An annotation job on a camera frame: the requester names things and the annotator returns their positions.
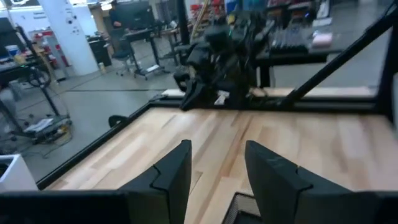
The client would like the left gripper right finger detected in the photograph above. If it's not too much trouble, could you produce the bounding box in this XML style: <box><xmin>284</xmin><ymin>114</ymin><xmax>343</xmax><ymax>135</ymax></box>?
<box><xmin>244</xmin><ymin>140</ymin><xmax>355</xmax><ymax>224</ymax></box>

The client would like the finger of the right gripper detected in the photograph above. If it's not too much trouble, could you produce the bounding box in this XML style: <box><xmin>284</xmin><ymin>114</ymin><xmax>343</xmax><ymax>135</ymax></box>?
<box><xmin>180</xmin><ymin>81</ymin><xmax>208</xmax><ymax>111</ymax></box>
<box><xmin>174</xmin><ymin>70</ymin><xmax>191</xmax><ymax>93</ymax></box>

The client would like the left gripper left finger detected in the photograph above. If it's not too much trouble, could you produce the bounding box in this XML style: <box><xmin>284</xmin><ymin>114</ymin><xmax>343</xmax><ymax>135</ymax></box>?
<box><xmin>119</xmin><ymin>139</ymin><xmax>193</xmax><ymax>224</ymax></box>

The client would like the black mesh desk organizer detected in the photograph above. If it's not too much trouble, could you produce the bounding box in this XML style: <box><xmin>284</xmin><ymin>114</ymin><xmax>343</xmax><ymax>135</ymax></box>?
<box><xmin>221</xmin><ymin>192</ymin><xmax>264</xmax><ymax>224</ymax></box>

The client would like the black office desk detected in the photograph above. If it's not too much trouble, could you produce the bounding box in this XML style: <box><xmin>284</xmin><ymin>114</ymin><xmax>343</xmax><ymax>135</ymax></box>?
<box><xmin>124</xmin><ymin>27</ymin><xmax>171</xmax><ymax>78</ymax></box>

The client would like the black office chair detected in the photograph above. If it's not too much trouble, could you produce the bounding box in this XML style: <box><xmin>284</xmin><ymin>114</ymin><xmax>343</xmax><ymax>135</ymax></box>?
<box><xmin>111</xmin><ymin>49</ymin><xmax>134</xmax><ymax>77</ymax></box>

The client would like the white paper sheet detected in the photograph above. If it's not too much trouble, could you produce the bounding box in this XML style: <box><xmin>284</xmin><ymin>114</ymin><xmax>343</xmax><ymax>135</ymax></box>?
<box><xmin>213</xmin><ymin>90</ymin><xmax>231</xmax><ymax>106</ymax></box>

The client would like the storage shelf with bins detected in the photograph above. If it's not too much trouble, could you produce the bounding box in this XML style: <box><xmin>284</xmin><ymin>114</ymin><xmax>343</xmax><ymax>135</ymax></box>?
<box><xmin>186</xmin><ymin>0</ymin><xmax>312</xmax><ymax>26</ymax></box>

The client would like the small black clamp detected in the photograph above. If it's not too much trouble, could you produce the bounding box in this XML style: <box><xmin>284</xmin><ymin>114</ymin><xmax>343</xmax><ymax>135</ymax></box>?
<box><xmin>108</xmin><ymin>114</ymin><xmax>130</xmax><ymax>129</ymax></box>

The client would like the black computer monitor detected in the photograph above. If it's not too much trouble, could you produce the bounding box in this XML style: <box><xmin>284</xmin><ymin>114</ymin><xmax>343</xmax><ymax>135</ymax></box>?
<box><xmin>115</xmin><ymin>1</ymin><xmax>156</xmax><ymax>31</ymax></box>

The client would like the person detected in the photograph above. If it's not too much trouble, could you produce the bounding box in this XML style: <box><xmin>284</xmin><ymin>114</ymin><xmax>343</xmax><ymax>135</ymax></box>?
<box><xmin>108</xmin><ymin>1</ymin><xmax>126</xmax><ymax>55</ymax></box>

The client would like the computer keyboard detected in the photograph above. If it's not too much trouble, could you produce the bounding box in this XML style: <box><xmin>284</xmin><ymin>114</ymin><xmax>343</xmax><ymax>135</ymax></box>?
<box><xmin>269</xmin><ymin>24</ymin><xmax>311</xmax><ymax>54</ymax></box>

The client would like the white building column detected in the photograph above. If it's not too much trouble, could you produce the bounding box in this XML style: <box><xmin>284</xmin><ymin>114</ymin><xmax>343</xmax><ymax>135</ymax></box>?
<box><xmin>37</xmin><ymin>0</ymin><xmax>100</xmax><ymax>77</ymax></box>

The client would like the pink box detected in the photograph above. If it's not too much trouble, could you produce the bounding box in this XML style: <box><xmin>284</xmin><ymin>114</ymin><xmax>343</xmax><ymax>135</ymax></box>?
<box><xmin>311</xmin><ymin>32</ymin><xmax>334</xmax><ymax>48</ymax></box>

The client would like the black rolling stand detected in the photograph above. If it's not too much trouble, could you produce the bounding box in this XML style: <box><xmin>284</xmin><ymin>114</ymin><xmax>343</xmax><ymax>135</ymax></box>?
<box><xmin>0</xmin><ymin>17</ymin><xmax>73</xmax><ymax>146</ymax></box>

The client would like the white hexagonal plant pot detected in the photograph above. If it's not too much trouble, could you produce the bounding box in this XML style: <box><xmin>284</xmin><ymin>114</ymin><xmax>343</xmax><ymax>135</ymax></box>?
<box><xmin>0</xmin><ymin>154</ymin><xmax>39</xmax><ymax>192</ymax></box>

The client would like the cluttered work table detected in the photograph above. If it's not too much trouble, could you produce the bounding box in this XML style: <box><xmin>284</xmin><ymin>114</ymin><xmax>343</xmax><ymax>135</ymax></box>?
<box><xmin>0</xmin><ymin>43</ymin><xmax>41</xmax><ymax>82</ymax></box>

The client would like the black upright post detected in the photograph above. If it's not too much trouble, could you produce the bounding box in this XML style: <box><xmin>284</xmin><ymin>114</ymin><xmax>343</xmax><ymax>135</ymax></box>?
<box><xmin>175</xmin><ymin>0</ymin><xmax>191</xmax><ymax>44</ymax></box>

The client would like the black side desk frame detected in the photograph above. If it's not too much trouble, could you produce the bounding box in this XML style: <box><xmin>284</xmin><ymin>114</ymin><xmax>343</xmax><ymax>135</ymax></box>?
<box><xmin>254</xmin><ymin>46</ymin><xmax>343</xmax><ymax>90</ymax></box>

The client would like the black metal table frame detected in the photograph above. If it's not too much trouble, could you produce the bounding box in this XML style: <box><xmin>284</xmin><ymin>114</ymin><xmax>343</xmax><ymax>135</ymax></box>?
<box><xmin>36</xmin><ymin>11</ymin><xmax>398</xmax><ymax>191</ymax></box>

